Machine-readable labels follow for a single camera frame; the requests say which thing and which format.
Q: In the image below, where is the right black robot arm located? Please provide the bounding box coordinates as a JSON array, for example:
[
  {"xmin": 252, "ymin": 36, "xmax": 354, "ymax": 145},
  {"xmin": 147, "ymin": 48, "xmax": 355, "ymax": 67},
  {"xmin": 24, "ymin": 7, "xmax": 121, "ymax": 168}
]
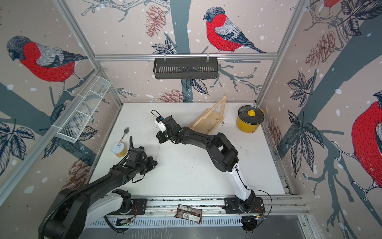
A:
[{"xmin": 155, "ymin": 116, "xmax": 260, "ymax": 213}]

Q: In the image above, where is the white mesh wall shelf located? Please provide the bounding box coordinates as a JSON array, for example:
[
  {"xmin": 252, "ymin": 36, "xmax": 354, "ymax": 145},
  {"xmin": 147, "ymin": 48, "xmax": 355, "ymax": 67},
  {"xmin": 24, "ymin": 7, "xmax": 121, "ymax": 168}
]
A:
[{"xmin": 56, "ymin": 76, "xmax": 111, "ymax": 143}]

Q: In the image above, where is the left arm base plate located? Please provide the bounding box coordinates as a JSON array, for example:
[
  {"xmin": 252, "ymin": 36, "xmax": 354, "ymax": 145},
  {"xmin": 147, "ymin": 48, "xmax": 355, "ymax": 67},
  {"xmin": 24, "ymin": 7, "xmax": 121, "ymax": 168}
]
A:
[{"xmin": 118, "ymin": 198, "xmax": 147, "ymax": 216}]

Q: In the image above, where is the black round fixture under rail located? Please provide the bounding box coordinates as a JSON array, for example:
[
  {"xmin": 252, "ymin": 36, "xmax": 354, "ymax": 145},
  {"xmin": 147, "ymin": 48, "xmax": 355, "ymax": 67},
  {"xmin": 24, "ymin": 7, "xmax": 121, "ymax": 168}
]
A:
[{"xmin": 241, "ymin": 216, "xmax": 258, "ymax": 232}]

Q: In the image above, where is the metal spoon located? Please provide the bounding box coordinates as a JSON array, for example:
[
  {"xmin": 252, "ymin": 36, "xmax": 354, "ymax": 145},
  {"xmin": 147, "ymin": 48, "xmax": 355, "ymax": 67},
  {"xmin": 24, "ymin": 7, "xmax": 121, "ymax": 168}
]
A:
[{"xmin": 119, "ymin": 127, "xmax": 129, "ymax": 142}]

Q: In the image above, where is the small electronics board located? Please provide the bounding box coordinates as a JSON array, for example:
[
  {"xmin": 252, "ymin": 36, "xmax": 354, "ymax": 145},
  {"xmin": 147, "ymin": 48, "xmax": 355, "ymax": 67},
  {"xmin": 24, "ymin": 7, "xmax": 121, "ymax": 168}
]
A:
[{"xmin": 115, "ymin": 218, "xmax": 133, "ymax": 227}]

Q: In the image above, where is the black hanging wire basket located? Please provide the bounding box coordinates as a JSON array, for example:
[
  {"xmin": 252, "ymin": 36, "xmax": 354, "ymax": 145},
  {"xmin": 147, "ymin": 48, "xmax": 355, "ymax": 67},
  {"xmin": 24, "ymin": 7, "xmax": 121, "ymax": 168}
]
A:
[{"xmin": 153, "ymin": 58, "xmax": 218, "ymax": 80}]

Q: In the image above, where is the dark snack wrapper packet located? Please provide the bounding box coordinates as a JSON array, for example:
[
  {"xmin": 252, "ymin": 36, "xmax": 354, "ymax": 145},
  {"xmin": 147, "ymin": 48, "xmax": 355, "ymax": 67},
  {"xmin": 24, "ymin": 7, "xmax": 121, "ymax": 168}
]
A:
[{"xmin": 175, "ymin": 204, "xmax": 203, "ymax": 224}]

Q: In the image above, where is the wooden jewelry display stand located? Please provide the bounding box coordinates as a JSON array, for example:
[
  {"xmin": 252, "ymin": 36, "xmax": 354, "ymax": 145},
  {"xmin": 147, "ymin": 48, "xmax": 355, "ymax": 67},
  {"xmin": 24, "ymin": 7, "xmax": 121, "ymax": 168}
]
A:
[{"xmin": 190, "ymin": 95, "xmax": 227, "ymax": 134}]

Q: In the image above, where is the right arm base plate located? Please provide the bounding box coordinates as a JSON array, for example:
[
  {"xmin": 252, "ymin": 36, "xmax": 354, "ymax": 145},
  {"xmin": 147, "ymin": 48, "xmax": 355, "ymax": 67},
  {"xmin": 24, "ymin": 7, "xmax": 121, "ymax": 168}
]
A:
[{"xmin": 222, "ymin": 197, "xmax": 266, "ymax": 214}]

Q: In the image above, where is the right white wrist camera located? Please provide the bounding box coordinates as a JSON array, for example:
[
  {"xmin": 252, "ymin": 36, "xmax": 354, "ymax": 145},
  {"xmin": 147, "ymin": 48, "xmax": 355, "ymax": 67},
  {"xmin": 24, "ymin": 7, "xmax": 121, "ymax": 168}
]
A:
[{"xmin": 155, "ymin": 116, "xmax": 167, "ymax": 132}]

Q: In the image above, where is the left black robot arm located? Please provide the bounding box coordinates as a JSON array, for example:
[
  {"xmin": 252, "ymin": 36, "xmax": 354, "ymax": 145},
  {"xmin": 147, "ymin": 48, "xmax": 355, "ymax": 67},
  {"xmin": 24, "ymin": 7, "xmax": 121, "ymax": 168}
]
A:
[{"xmin": 38, "ymin": 144, "xmax": 158, "ymax": 239}]

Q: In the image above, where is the yellow can with white lid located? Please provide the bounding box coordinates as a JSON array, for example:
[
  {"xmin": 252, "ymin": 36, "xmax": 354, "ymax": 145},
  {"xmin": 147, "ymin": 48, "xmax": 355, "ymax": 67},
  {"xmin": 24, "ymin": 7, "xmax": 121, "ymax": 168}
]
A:
[{"xmin": 111, "ymin": 142, "xmax": 128, "ymax": 158}]

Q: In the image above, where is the yellow pot with black lid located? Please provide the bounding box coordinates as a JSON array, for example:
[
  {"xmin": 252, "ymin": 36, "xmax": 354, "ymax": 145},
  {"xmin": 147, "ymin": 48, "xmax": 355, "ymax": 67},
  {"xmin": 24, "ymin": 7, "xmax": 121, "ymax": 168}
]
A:
[{"xmin": 236, "ymin": 105, "xmax": 265, "ymax": 133}]

